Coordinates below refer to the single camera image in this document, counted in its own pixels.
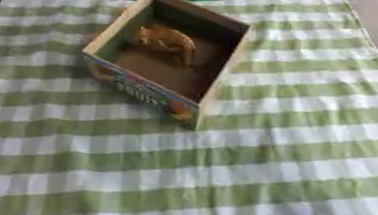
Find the tan cardboard box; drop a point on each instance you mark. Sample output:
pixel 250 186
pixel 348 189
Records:
pixel 141 89

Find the orange soft toy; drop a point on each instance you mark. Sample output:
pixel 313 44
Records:
pixel 167 42

